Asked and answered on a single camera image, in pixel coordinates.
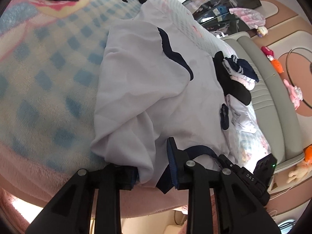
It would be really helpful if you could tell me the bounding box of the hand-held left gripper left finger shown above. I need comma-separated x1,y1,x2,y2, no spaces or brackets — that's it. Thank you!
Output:
25,163,137,234

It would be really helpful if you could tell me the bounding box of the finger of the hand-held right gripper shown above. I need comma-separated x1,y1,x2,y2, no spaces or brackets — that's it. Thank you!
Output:
218,154,242,174

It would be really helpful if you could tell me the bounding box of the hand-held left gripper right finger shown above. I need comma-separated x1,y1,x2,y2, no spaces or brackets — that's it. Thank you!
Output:
166,137,281,234

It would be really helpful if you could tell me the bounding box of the white shirt with navy trim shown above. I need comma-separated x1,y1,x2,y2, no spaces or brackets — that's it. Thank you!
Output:
90,0,238,193

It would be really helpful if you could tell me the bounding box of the cream plush toy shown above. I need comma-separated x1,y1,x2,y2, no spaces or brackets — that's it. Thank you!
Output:
286,162,312,184

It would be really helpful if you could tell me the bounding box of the pale lilac folded shirt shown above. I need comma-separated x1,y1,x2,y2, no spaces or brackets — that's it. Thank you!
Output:
225,95,257,134

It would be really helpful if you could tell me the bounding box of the orange plush toy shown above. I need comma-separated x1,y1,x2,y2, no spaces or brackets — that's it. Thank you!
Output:
271,58,285,74
302,145,312,168

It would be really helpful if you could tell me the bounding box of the padded grey bed headboard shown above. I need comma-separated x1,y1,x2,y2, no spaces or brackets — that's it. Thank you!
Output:
223,33,308,173

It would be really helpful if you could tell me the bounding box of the pink bed sheet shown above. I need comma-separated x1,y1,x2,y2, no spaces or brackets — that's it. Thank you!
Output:
0,141,191,220

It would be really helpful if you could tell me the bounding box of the black folded sweater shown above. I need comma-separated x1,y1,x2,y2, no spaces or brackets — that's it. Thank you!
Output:
213,51,251,106

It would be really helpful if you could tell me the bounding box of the pink folded garment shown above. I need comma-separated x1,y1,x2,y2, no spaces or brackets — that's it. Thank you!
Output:
241,77,256,90

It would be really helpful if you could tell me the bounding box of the navy striped folded garment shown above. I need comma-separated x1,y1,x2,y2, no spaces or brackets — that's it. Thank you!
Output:
223,56,259,83

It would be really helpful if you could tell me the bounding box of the red plush toy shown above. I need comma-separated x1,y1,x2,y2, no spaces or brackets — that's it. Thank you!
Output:
260,46,275,60

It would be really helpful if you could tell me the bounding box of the blue checkered cartoon blanket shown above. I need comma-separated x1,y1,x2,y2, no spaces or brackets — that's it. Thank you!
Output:
0,0,272,173

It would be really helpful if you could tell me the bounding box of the white plush toy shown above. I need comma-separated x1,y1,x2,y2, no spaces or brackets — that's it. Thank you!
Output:
256,26,269,38

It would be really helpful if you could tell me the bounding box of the pink printed cloth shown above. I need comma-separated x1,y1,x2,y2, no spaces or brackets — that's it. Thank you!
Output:
229,7,266,28

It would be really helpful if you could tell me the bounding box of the glass front wardrobe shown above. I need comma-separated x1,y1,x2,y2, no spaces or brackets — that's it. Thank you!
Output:
182,0,262,33

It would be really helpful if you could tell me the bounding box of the white charging cable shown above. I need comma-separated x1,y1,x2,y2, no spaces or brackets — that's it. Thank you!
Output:
212,30,230,39

